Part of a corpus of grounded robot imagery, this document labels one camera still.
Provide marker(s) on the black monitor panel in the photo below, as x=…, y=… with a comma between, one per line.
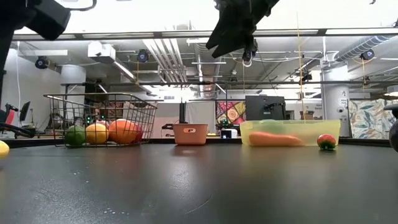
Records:
x=264, y=107

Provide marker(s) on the translucent yellow-green plastic bin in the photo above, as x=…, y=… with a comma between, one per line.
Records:
x=311, y=130

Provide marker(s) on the small red strawberry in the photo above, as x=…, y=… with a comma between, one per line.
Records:
x=326, y=141

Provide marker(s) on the overhead frame beam with lights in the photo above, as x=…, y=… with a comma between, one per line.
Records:
x=118, y=35

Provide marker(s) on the green lime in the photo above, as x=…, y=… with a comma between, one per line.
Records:
x=75, y=136

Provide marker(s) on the pink red peach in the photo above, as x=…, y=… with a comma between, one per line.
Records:
x=102, y=122

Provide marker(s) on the leaf print tapestry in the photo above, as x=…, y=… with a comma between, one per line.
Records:
x=367, y=118

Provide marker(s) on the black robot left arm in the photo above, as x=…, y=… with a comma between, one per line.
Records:
x=46, y=18

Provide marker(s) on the silver ribbed air duct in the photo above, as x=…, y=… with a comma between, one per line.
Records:
x=208, y=68

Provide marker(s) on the orange fruit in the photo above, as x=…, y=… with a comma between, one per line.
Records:
x=122, y=132

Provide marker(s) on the large orange carrot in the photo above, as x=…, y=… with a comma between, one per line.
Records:
x=273, y=139

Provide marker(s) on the dark purple round vegetable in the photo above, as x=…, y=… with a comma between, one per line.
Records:
x=394, y=137

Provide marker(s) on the small white device with screen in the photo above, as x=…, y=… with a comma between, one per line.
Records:
x=228, y=133

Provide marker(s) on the black round ceiling camera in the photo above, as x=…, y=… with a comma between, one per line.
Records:
x=41, y=62
x=142, y=56
x=367, y=54

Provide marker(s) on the black hanging camera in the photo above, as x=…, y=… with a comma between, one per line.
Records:
x=248, y=59

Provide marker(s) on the white column with signs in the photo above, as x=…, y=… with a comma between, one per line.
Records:
x=335, y=102

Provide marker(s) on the red black office chair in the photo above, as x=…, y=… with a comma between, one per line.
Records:
x=11, y=116

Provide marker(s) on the colourful quilt tapestry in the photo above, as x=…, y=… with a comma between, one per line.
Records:
x=233, y=112

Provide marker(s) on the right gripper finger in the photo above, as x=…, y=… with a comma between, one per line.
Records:
x=230, y=28
x=236, y=45

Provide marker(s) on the dark chair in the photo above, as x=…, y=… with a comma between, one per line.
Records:
x=392, y=107

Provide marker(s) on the small orange plastic bin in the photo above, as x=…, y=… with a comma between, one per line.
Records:
x=189, y=137

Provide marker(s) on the black vertical post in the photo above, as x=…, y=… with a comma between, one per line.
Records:
x=2, y=74

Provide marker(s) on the black horizontal rail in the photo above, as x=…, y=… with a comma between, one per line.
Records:
x=248, y=82

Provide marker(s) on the black background robot stand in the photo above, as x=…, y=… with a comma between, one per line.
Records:
x=183, y=112

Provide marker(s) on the silver flexible air duct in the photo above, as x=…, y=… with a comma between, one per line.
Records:
x=360, y=46

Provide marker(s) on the black computer monitor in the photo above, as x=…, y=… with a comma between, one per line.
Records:
x=25, y=110

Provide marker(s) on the yellow lemon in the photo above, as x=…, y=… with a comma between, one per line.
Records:
x=96, y=134

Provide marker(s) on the yellow corn cob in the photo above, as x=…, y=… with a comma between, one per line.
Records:
x=3, y=149

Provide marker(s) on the plain white column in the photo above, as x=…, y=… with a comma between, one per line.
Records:
x=73, y=74

